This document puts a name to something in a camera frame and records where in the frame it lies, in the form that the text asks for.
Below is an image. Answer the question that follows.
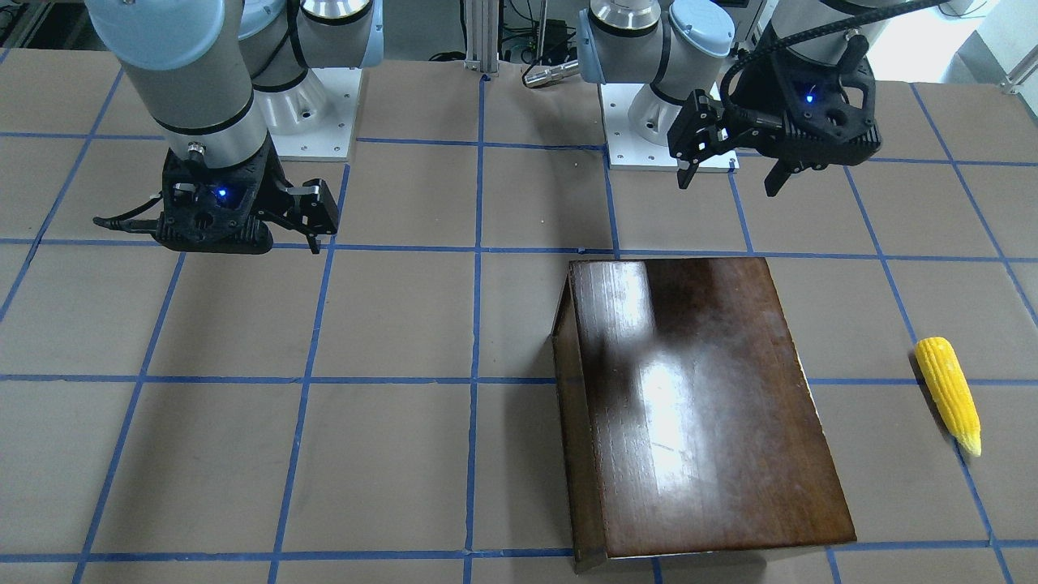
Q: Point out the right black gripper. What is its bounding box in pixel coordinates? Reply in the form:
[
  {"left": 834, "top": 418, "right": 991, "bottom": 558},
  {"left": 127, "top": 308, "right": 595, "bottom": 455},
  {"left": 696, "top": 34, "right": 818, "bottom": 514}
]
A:
[{"left": 153, "top": 137, "right": 340, "bottom": 255}]

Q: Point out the dark wooden drawer cabinet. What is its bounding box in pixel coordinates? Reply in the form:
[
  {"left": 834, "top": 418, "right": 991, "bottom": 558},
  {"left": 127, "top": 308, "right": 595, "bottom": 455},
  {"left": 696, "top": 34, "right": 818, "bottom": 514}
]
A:
[{"left": 550, "top": 256, "right": 859, "bottom": 573}]

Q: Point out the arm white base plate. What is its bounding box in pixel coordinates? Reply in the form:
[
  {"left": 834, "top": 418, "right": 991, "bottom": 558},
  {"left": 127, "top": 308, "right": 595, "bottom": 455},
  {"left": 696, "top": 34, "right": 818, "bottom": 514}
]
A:
[
  {"left": 255, "top": 69, "right": 364, "bottom": 163},
  {"left": 598, "top": 81, "right": 740, "bottom": 174}
]

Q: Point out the yellow corn cob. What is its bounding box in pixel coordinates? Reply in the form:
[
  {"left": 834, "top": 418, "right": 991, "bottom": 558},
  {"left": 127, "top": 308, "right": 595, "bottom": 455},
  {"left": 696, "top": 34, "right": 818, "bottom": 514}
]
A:
[{"left": 913, "top": 337, "right": 982, "bottom": 457}]

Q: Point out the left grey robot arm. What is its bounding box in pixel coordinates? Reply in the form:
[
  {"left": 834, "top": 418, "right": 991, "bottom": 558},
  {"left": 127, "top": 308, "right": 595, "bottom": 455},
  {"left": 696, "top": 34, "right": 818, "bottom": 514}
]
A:
[{"left": 576, "top": 1, "right": 927, "bottom": 197}]

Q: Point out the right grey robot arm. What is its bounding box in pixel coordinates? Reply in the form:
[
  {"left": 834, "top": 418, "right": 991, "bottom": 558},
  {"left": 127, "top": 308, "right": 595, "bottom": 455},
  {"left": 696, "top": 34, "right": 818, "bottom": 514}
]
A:
[{"left": 86, "top": 1, "right": 384, "bottom": 255}]

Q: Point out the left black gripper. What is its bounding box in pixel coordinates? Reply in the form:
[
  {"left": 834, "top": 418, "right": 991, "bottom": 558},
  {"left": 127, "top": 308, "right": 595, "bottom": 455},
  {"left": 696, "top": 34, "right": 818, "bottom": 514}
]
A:
[{"left": 667, "top": 31, "right": 882, "bottom": 197}]

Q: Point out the silver metal cylinder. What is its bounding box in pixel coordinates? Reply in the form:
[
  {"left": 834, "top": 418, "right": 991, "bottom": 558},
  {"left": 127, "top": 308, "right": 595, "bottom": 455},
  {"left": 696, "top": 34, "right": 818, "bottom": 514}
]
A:
[{"left": 521, "top": 59, "right": 581, "bottom": 89}]

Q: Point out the aluminium frame post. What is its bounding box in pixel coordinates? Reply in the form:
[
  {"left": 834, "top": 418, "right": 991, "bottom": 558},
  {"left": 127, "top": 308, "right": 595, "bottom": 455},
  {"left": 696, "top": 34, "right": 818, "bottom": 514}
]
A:
[{"left": 462, "top": 1, "right": 501, "bottom": 78}]

